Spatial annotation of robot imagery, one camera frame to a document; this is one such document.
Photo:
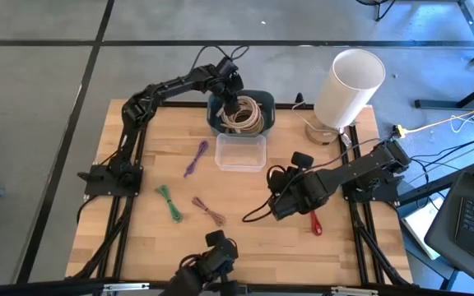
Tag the yellow power plug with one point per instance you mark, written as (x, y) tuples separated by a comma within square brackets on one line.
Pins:
[(401, 132)]

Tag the teal plastic bin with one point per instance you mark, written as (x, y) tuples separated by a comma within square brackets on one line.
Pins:
[(270, 103)]

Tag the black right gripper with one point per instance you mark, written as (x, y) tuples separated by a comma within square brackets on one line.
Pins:
[(286, 207)]

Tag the clear plastic container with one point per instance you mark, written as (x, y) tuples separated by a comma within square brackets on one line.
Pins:
[(240, 154)]

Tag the white lamp with wooden base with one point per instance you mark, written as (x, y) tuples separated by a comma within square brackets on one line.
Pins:
[(352, 86)]

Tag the white book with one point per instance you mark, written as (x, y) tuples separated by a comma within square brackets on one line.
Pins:
[(420, 224)]

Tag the black desk frame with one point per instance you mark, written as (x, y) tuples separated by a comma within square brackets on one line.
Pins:
[(467, 96)]

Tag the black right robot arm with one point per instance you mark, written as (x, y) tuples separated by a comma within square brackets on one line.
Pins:
[(352, 168)]

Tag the silver metal bracket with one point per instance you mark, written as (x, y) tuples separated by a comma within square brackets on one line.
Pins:
[(126, 287), (354, 291)]

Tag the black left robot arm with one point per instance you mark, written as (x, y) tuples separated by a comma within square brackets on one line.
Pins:
[(167, 84)]

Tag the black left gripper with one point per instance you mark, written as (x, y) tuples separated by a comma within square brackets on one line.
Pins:
[(229, 84)]

